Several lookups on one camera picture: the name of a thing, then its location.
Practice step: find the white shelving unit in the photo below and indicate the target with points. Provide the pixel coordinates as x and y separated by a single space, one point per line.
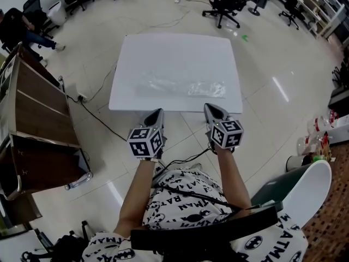
321 7

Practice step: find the brown wooden cabinet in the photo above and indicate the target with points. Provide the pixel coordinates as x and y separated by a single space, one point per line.
41 110

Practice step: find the white box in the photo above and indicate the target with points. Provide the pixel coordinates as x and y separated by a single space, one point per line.
339 132

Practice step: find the dark wooden chairs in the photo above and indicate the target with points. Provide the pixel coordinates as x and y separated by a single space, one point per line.
340 72

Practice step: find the green and white chair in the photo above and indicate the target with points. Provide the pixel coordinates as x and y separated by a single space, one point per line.
308 190

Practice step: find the black cabinet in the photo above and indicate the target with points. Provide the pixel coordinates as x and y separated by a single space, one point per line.
339 98

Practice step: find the white plastic bin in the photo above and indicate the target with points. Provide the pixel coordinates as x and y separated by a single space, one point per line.
57 13

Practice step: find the clear plastic bag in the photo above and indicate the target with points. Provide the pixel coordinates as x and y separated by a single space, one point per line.
207 90

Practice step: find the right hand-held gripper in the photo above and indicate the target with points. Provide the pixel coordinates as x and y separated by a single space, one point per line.
226 135

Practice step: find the green bottle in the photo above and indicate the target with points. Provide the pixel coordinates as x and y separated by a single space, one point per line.
317 158

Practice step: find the person's right forearm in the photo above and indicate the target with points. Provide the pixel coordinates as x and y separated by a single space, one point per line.
231 179

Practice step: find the person's left forearm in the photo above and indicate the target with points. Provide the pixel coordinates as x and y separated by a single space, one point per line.
139 192

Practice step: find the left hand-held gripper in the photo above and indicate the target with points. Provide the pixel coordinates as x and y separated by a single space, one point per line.
144 143

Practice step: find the person's white printed clothing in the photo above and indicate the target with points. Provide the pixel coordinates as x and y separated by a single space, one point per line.
188 201

